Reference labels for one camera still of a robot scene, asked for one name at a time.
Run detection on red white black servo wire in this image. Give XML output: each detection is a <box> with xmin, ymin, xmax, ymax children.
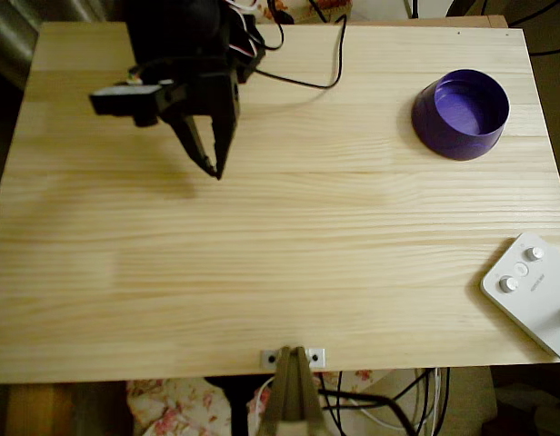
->
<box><xmin>223</xmin><ymin>0</ymin><xmax>263</xmax><ymax>60</ymax></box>

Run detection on wooden table leg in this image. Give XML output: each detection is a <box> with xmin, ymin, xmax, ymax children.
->
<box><xmin>5</xmin><ymin>383</ymin><xmax>75</xmax><ymax>436</ymax></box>

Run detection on black cable with plug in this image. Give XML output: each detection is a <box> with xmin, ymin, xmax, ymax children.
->
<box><xmin>305</xmin><ymin>0</ymin><xmax>330</xmax><ymax>24</ymax></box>

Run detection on black stand pole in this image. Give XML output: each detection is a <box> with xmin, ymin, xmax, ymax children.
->
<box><xmin>205</xmin><ymin>374</ymin><xmax>272</xmax><ymax>436</ymax></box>

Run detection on white device with knobs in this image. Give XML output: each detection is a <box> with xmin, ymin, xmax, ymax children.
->
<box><xmin>479</xmin><ymin>231</ymin><xmax>560</xmax><ymax>364</ymax></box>

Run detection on floral cloth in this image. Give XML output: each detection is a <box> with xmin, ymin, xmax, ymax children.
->
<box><xmin>125</xmin><ymin>368</ymin><xmax>376</xmax><ymax>436</ymax></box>
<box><xmin>255</xmin><ymin>0</ymin><xmax>355</xmax><ymax>25</ymax></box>

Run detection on white bracket with screws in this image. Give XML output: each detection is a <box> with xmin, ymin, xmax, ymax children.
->
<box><xmin>259</xmin><ymin>347</ymin><xmax>327</xmax><ymax>368</ymax></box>

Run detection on purple bowl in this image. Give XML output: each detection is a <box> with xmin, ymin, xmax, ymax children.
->
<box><xmin>410</xmin><ymin>67</ymin><xmax>511</xmax><ymax>163</ymax></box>

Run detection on long black camera cable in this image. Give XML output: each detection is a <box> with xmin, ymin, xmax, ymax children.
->
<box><xmin>255</xmin><ymin>13</ymin><xmax>349</xmax><ymax>90</ymax></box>

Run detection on black camera box with label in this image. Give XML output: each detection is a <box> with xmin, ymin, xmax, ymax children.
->
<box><xmin>88</xmin><ymin>80</ymin><xmax>164</xmax><ymax>128</ymax></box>

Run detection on thick black cable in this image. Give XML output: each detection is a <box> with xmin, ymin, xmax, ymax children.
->
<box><xmin>315</xmin><ymin>388</ymin><xmax>420</xmax><ymax>436</ymax></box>

